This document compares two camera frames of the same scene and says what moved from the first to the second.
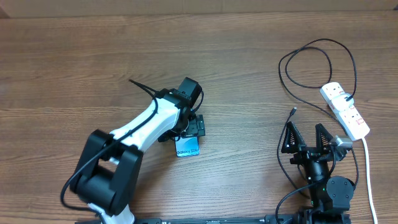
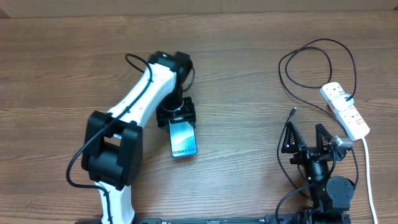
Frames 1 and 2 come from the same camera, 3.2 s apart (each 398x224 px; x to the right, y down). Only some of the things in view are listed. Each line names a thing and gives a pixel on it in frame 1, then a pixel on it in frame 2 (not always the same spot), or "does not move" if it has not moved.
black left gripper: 194,126 to 187,114
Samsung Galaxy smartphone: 186,146 does not move
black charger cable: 293,52 does not move
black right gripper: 306,152 does not move
